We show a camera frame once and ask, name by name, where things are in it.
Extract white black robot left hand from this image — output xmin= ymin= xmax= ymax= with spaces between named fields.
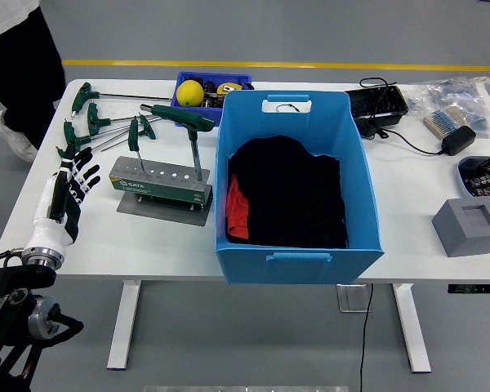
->
xmin=24 ymin=142 xmax=102 ymax=257

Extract green silver wrench stand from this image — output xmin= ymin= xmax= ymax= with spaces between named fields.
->
xmin=108 ymin=156 xmax=214 ymax=227

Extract small green T-handle hex wrench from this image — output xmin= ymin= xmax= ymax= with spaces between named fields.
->
xmin=127 ymin=116 xmax=146 ymax=177

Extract large green T-handle hex wrench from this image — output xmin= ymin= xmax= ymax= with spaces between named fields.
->
xmin=140 ymin=104 xmax=216 ymax=183

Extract blue folding plastic box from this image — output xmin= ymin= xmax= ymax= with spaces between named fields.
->
xmin=214 ymin=90 xmax=385 ymax=286

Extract white table leg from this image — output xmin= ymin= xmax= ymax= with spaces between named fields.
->
xmin=106 ymin=280 xmax=142 ymax=372
xmin=393 ymin=283 xmax=433 ymax=374

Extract small blue parts bin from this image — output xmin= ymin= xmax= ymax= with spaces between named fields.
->
xmin=170 ymin=71 xmax=254 ymax=127

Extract red cloth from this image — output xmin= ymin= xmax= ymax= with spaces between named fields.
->
xmin=226 ymin=174 xmax=251 ymax=240

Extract yellow ball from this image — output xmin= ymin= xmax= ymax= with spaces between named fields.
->
xmin=176 ymin=79 xmax=205 ymax=108

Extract dark brown parts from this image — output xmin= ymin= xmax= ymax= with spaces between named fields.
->
xmin=203 ymin=79 xmax=225 ymax=109

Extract yellow tape measure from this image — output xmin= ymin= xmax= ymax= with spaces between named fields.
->
xmin=216 ymin=81 xmax=246 ymax=97

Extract black cloth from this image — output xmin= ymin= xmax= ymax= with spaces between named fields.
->
xmin=227 ymin=134 xmax=350 ymax=249

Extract silver metal plate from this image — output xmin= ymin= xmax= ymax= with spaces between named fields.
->
xmin=336 ymin=283 xmax=372 ymax=314

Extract black tray device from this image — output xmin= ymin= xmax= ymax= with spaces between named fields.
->
xmin=345 ymin=84 xmax=410 ymax=139

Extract grey block with square recess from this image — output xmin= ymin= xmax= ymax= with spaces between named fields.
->
xmin=431 ymin=198 xmax=490 ymax=258

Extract resistor strip bundle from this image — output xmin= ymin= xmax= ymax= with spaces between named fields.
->
xmin=423 ymin=105 xmax=469 ymax=140

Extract black power adapter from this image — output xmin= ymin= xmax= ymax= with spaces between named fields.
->
xmin=440 ymin=125 xmax=477 ymax=156

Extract clear plastic bags of parts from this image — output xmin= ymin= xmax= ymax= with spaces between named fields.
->
xmin=406 ymin=76 xmax=490 ymax=140

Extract black table control panel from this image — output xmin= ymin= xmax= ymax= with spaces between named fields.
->
xmin=448 ymin=283 xmax=490 ymax=294

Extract light blue tray of components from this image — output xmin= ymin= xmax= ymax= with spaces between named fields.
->
xmin=457 ymin=155 xmax=490 ymax=213

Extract black hanging cable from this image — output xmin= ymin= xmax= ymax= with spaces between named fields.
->
xmin=358 ymin=283 xmax=375 ymax=392

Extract thin black looped cable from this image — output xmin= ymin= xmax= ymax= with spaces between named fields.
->
xmin=359 ymin=76 xmax=399 ymax=108

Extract black adapter cord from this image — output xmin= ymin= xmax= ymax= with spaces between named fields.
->
xmin=376 ymin=127 xmax=445 ymax=156

